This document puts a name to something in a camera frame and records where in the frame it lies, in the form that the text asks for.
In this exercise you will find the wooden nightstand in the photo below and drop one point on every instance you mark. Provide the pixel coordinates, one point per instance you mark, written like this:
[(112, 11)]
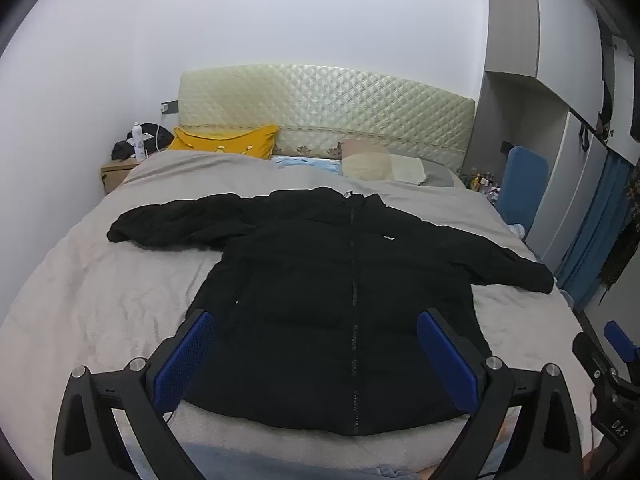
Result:
[(115, 175)]

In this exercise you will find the black bag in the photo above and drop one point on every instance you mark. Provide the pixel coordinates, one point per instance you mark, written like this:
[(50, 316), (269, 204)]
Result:
[(125, 149)]

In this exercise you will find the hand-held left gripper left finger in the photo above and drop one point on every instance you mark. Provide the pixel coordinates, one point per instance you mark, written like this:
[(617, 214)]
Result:
[(185, 360)]

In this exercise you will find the beige pillow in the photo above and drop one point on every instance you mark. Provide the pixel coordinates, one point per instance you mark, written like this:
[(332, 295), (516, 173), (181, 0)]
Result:
[(367, 166)]

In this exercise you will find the clutter of small bottles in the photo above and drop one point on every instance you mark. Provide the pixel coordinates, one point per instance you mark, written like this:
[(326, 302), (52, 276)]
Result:
[(482, 182)]

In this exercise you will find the cream quilted headboard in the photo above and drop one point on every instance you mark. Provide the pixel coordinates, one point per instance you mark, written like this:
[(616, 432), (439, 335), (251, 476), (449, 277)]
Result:
[(325, 95)]

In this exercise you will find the white grey wardrobe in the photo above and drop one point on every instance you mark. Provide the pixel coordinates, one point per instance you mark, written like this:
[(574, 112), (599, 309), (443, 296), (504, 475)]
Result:
[(565, 60)]

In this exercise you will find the black puffer jacket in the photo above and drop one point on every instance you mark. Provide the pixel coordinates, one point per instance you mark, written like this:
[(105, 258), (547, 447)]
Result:
[(300, 310)]

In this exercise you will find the grey pillow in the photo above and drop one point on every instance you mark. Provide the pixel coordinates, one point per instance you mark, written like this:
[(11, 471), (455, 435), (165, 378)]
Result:
[(442, 176)]

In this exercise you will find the white spray bottle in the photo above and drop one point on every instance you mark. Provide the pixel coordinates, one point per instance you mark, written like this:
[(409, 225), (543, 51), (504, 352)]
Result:
[(138, 147)]

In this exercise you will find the blue curtain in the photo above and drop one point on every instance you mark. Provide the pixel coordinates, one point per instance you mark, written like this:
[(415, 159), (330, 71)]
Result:
[(595, 230)]

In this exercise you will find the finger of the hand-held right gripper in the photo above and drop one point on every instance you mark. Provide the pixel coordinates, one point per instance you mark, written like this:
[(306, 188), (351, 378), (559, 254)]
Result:
[(620, 335)]

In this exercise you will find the bed with grey blanket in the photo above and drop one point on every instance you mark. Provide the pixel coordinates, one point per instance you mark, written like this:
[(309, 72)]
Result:
[(100, 285)]

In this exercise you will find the blue padded board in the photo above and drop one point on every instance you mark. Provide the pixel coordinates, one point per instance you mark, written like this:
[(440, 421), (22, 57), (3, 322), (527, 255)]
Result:
[(520, 185)]

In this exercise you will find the dark patterned garment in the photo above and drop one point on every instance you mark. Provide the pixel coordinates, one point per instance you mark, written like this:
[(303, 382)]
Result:
[(625, 240)]

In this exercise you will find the pale yellow cloth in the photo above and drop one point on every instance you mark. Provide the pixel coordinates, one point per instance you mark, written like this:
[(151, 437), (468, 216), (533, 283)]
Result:
[(409, 169)]

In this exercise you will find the light blue printed pillow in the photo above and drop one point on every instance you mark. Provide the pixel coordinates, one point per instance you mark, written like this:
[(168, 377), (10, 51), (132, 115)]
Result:
[(310, 162)]

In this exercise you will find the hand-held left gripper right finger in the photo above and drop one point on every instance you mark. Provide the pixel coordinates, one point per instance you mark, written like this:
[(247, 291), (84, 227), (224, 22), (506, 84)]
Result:
[(450, 365)]

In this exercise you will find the yellow pillow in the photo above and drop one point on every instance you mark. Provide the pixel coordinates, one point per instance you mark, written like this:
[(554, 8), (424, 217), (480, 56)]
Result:
[(225, 142)]

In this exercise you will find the pink-beige pillow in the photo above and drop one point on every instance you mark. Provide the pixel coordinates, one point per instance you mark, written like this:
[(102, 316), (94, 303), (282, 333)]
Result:
[(362, 147)]

